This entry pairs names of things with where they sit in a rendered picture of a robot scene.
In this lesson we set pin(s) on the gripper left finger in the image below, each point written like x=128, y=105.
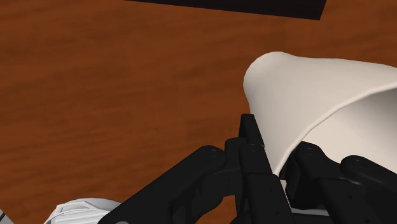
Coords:
x=173, y=189

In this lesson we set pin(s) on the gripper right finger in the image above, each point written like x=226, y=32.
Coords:
x=347, y=189

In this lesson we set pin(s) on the white flared cup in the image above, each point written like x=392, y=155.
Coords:
x=294, y=93

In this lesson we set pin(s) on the white ridged object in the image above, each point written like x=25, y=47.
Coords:
x=80, y=212

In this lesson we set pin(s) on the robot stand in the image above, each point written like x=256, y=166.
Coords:
x=248, y=7

